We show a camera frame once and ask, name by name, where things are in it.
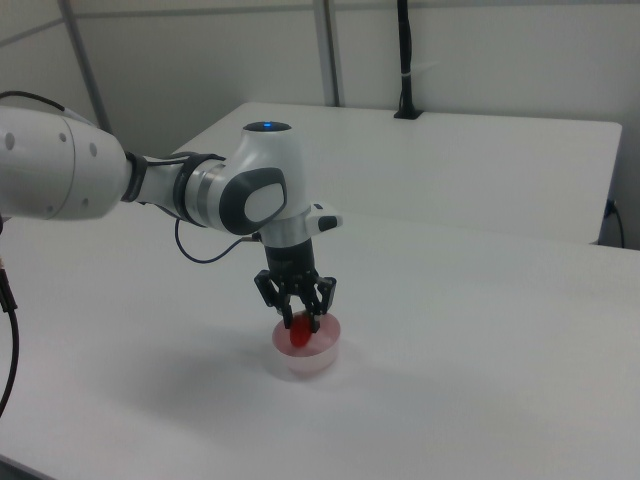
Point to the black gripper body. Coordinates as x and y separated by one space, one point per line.
290 262

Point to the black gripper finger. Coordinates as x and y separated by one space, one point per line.
286 310
322 300

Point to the red strawberry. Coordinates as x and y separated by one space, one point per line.
300 336

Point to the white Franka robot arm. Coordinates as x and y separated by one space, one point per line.
250 195

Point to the pink plastic bowl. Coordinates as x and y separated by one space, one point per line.
325 350

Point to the white side table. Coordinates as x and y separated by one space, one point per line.
450 165

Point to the grey metal frame post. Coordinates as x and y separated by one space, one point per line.
330 55
87 65

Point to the black camera pole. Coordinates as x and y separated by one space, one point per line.
406 60

